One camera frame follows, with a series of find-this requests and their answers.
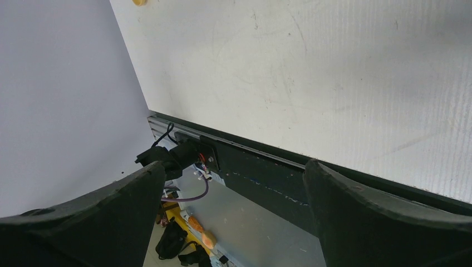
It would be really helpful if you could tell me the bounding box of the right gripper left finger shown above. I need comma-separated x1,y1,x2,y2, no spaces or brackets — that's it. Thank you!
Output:
1,162,166,266

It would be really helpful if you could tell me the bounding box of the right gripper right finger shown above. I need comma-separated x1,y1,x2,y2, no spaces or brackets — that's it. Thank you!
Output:
303,159,471,266

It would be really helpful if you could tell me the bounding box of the yellow serving tray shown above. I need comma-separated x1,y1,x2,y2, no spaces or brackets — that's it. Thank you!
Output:
132,0,147,6

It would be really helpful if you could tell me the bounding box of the black mounting base plate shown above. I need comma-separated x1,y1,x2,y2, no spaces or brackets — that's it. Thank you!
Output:
134,111,472,236

